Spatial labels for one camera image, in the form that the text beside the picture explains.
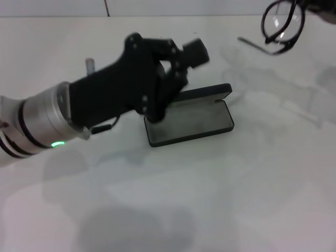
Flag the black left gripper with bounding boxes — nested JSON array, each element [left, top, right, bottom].
[[68, 33, 190, 124]]

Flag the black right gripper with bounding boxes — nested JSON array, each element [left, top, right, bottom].
[[299, 0, 336, 25]]

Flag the black glasses case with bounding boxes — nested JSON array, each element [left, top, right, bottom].
[[143, 83, 235, 148]]

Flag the black glasses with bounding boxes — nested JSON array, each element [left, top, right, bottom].
[[237, 0, 307, 56]]

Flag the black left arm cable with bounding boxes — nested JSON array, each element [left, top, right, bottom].
[[89, 114, 120, 134]]

